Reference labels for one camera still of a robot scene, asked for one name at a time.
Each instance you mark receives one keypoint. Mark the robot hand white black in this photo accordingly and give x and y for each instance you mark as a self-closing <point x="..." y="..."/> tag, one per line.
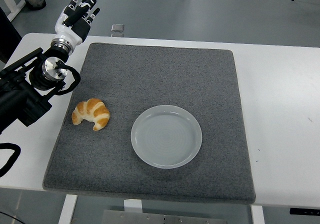
<point x="65" y="31"/>

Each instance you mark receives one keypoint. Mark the croissant bread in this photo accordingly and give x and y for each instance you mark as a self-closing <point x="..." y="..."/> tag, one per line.
<point x="92" y="111"/>

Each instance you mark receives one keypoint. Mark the grey round plate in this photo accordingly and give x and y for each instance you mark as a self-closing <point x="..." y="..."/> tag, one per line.
<point x="166" y="137"/>

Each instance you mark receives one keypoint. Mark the metal floor socket cover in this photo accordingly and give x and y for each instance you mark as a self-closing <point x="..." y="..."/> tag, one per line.
<point x="117" y="28"/>

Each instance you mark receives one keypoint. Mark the grey felt mat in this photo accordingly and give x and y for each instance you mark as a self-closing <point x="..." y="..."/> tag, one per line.
<point x="160" y="79"/>

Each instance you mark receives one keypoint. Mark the white table leg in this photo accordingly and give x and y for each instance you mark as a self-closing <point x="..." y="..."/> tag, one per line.
<point x="67" y="210"/>
<point x="258" y="215"/>
<point x="133" y="206"/>

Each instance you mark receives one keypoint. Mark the black table control panel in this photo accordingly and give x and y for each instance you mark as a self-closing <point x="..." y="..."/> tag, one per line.
<point x="303" y="211"/>

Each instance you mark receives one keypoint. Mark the white table frame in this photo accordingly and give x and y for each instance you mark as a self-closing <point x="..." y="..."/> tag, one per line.
<point x="15" y="7"/>

